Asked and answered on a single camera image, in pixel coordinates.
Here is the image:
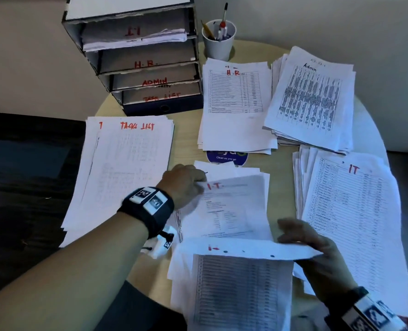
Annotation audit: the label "person's left hand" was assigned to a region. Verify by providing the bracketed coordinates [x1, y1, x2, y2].
[156, 164, 207, 211]

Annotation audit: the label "person's right hand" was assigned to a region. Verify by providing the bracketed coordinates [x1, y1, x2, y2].
[277, 218, 358, 304]

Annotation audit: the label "white sheet with text paragraphs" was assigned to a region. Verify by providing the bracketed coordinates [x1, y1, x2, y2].
[175, 174, 274, 242]

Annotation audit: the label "white sheet with dots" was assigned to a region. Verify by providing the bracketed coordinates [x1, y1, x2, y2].
[178, 237, 324, 261]

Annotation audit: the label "person's left forearm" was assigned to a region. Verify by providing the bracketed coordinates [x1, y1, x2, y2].
[0, 211, 150, 331]

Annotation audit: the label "blue round sticker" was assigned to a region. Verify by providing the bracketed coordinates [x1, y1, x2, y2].
[206, 150, 249, 167]

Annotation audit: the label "black left wristband with markers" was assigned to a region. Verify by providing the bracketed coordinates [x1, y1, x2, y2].
[117, 186, 175, 240]

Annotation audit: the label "black wristband with markers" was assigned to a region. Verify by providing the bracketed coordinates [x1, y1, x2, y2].
[324, 286, 408, 331]
[117, 186, 175, 240]

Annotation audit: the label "large wide stack of papers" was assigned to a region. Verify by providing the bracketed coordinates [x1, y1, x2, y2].
[292, 145, 408, 318]

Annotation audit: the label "paper stack with light table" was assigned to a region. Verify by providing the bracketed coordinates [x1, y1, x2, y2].
[197, 58, 278, 155]

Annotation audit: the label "paper stack with faint print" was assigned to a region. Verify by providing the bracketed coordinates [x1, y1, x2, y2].
[59, 116, 175, 248]

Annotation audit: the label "dark stacked document tray organizer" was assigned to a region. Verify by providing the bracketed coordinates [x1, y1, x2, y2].
[62, 0, 204, 116]

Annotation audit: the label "paper pile with grey table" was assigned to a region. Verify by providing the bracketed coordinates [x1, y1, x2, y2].
[167, 160, 295, 331]

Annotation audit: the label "black right wristband with markers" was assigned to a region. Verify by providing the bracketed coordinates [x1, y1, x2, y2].
[324, 286, 408, 331]

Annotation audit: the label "white pen cup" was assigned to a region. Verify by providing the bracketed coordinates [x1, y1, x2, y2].
[201, 19, 237, 62]

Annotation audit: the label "paper stack with dense table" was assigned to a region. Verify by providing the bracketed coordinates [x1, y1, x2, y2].
[263, 46, 356, 155]

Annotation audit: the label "person's dark trousers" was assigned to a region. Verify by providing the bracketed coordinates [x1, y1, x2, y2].
[95, 280, 188, 331]

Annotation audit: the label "yellow pencil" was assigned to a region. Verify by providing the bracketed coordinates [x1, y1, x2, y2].
[201, 20, 216, 41]

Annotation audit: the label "white paper stack in tray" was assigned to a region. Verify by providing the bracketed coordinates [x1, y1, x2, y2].
[82, 29, 188, 52]

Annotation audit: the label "red and white marker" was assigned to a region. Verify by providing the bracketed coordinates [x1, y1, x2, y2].
[217, 3, 229, 40]

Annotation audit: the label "white tracker with black strap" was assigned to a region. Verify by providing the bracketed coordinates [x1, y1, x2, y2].
[141, 225, 179, 260]

